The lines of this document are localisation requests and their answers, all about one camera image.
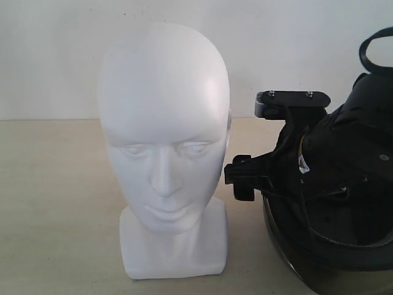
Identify black helmet with visor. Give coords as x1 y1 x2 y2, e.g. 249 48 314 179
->
261 27 392 294

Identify white mannequin head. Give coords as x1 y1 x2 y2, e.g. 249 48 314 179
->
97 23 231 280

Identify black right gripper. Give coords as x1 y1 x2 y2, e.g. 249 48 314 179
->
224 106 332 201

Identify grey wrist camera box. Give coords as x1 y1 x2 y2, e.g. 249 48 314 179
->
254 90 331 120

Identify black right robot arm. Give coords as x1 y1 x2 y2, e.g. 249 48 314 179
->
224 73 392 201

